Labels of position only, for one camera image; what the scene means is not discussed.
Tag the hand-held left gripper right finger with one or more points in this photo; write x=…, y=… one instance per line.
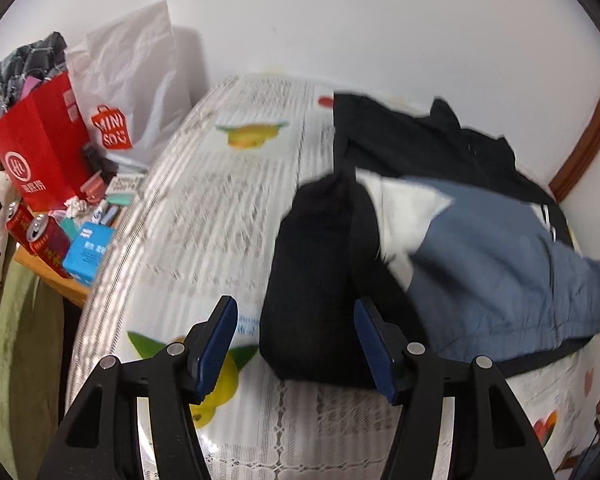
x=375, y=355

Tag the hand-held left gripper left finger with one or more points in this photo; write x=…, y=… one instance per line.
x=215, y=350

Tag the black white blue jacket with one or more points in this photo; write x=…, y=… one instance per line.
x=480, y=270

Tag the fruit printed tablecloth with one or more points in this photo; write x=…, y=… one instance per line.
x=205, y=200

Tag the blue carton box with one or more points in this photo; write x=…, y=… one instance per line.
x=87, y=255

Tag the wooden nightstand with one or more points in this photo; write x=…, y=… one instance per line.
x=55, y=285

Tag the white printed box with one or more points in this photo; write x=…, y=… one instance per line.
x=122, y=184

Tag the red drink can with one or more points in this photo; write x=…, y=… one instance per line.
x=50, y=246
x=19, y=225

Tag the pink jar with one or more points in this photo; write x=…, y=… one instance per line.
x=92, y=185

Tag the red paper bag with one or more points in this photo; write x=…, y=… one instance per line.
x=40, y=135

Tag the white plastic bag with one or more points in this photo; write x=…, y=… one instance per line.
x=130, y=70

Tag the grey plaid cloth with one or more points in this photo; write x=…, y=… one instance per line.
x=20, y=67

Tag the brown wooden door frame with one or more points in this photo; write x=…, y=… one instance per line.
x=585, y=145

